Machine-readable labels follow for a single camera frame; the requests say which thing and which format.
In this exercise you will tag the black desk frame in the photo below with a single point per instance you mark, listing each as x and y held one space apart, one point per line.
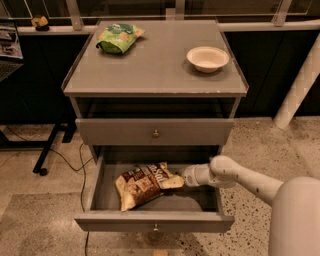
43 145

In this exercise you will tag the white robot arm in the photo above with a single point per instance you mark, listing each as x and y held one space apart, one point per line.
294 226

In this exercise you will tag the brown chip bag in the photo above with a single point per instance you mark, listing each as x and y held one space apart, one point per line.
142 184

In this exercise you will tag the grey drawer cabinet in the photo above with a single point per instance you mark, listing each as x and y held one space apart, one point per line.
154 79

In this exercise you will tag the laptop with screen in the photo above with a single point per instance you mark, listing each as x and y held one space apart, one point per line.
11 56

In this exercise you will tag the white paper bowl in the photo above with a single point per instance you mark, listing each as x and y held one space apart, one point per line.
207 59

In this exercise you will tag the small yellow black object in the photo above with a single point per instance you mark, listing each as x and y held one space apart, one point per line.
40 23

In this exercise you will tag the green chip bag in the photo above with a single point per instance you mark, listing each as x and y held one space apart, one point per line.
117 38

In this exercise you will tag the white window ledge rail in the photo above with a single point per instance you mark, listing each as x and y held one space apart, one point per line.
225 27

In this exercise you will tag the closed grey top drawer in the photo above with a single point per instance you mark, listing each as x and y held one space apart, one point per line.
154 132

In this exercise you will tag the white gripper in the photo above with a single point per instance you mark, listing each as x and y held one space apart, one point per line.
190 175

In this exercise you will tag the open grey middle drawer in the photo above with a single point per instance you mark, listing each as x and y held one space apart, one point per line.
184 209

